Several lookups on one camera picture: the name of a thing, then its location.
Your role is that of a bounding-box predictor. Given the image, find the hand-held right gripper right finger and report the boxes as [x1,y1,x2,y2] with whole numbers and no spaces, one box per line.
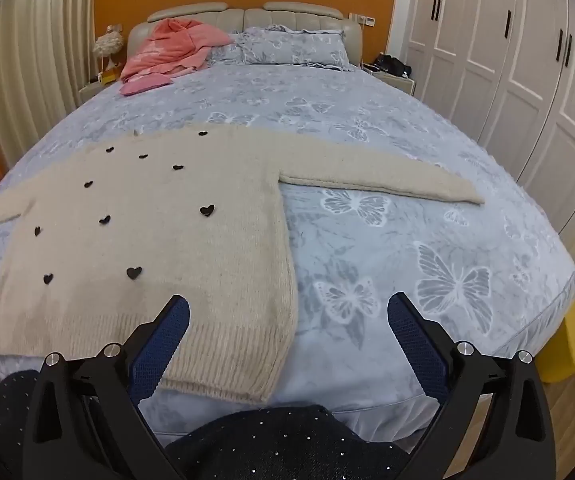
[386,291,555,480]

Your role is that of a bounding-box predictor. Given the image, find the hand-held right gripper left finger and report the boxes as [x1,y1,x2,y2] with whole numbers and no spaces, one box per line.
[22,294,191,480]

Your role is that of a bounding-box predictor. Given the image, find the beige knit sweater black hearts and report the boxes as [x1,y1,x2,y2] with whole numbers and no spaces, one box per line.
[0,125,486,405]

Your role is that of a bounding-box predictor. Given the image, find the butterfly-patterned bed cover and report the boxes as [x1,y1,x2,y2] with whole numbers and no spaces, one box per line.
[0,57,575,443]

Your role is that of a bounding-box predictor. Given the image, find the person's dark sparkly clothing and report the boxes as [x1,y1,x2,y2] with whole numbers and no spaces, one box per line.
[0,369,421,480]

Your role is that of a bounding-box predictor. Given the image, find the yellow stool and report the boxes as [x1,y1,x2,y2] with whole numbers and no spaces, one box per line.
[536,302,575,384]

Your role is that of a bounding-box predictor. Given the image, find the white nightstand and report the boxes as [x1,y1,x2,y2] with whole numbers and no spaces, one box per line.
[367,67,416,97]
[78,80,119,107]

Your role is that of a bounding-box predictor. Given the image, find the cream curtain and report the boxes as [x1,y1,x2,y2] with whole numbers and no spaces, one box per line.
[0,0,99,118]

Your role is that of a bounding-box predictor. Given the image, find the folded pink cloth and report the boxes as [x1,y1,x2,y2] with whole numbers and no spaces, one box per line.
[119,76,174,97]

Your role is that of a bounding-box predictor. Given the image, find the white feather lamp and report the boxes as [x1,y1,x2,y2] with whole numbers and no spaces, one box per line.
[92,23,124,70]

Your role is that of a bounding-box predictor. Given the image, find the black bag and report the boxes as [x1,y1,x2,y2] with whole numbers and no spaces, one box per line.
[370,53,413,80]

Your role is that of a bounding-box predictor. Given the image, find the butterfly print pillow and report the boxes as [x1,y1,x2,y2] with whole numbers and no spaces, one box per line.
[239,25,349,69]
[206,42,244,65]

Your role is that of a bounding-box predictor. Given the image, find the pink garment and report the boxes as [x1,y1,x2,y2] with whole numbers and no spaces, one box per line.
[120,17,234,83]

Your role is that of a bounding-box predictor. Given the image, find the white panelled wardrobe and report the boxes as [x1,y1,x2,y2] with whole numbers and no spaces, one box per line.
[386,0,575,263]

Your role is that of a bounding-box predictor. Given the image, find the beige padded headboard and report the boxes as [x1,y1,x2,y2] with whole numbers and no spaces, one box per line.
[126,2,363,67]

